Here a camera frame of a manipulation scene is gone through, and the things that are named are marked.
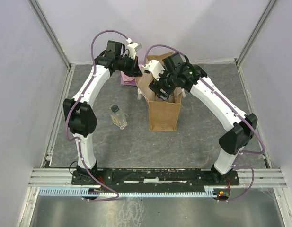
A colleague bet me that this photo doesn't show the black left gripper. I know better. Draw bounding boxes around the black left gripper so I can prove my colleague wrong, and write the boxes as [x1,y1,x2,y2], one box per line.
[116,54,143,78]

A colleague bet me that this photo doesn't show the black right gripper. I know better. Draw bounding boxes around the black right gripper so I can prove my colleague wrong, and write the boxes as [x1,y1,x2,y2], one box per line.
[148,65,177,102]

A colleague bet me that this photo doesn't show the beige canvas tote bag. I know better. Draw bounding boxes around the beige canvas tote bag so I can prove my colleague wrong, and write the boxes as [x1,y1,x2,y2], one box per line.
[135,52,184,132]

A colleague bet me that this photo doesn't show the square glass bottle yellow label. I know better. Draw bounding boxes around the square glass bottle yellow label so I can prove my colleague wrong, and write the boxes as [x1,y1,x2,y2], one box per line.
[109,105,127,130]

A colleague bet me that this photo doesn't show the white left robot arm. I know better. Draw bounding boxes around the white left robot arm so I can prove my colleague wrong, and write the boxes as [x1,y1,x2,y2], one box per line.
[63,39,142,184]

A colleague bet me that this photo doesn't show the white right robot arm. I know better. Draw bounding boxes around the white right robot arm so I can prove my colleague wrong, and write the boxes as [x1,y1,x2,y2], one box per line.
[142,52,257,185]

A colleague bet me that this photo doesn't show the pink printed tissue pack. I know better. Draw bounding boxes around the pink printed tissue pack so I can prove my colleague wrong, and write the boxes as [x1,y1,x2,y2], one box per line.
[120,71,142,86]

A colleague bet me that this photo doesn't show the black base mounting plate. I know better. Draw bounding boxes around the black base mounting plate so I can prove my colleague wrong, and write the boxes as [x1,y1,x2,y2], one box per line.
[71,168,239,192]

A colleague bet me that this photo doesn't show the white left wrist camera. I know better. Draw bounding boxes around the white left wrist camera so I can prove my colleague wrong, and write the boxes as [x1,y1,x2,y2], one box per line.
[126,38,142,59]

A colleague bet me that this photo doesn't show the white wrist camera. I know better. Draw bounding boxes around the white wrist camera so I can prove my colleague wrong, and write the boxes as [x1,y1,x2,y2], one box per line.
[141,60,165,81]
[126,38,142,59]

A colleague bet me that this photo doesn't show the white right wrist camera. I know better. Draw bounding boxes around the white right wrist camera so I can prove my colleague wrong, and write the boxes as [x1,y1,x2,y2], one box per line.
[141,60,165,81]

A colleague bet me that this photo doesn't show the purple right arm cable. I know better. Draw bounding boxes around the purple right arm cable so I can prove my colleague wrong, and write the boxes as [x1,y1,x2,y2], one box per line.
[144,44,265,201]

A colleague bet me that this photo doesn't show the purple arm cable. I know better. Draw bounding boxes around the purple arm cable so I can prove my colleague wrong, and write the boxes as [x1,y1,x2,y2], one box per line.
[144,44,265,201]
[64,30,132,201]

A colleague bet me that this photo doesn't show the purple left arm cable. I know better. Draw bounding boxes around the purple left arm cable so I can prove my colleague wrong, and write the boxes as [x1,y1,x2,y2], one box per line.
[64,30,132,201]

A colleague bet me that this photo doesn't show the light blue cable duct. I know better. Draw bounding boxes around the light blue cable duct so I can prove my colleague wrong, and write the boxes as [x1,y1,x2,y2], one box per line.
[38,185,229,197]

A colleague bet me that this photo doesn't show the aluminium frame post left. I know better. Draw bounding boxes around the aluminium frame post left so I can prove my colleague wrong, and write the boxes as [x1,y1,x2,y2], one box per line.
[28,0,71,69]

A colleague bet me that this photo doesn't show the aluminium frame post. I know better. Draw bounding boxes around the aluminium frame post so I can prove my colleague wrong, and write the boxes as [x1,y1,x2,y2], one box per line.
[235,0,278,67]
[28,0,71,69]

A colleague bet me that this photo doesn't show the aluminium frame rail front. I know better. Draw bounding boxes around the aluminium frame rail front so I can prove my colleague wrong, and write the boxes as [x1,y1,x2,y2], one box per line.
[28,168,287,188]

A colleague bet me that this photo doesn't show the aluminium frame post right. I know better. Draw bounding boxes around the aluminium frame post right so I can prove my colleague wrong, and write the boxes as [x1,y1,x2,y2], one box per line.
[235,0,278,67]

